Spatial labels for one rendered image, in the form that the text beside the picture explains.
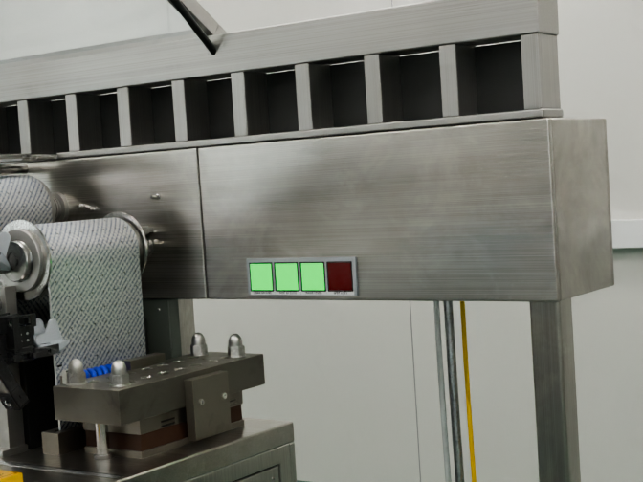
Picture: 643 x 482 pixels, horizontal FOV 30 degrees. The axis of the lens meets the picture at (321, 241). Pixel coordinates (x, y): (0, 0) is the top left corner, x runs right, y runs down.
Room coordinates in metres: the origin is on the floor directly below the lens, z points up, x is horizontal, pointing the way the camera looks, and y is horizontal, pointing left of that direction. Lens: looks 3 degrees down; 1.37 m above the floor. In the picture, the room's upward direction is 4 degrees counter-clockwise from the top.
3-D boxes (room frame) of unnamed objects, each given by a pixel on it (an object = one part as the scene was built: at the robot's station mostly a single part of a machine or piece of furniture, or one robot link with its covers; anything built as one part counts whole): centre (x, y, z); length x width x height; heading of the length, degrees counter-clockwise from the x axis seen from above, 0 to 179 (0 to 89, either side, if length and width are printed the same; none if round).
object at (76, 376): (2.10, 0.45, 1.05); 0.04 x 0.04 x 0.04
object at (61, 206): (2.57, 0.58, 1.34); 0.07 x 0.07 x 0.07; 55
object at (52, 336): (2.13, 0.49, 1.12); 0.09 x 0.03 x 0.06; 144
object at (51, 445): (2.25, 0.43, 0.92); 0.28 x 0.04 x 0.04; 145
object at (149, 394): (2.21, 0.31, 1.00); 0.40 x 0.16 x 0.06; 145
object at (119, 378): (2.05, 0.36, 1.05); 0.04 x 0.04 x 0.04
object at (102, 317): (2.25, 0.43, 1.11); 0.23 x 0.01 x 0.18; 145
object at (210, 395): (2.17, 0.22, 0.97); 0.10 x 0.03 x 0.11; 145
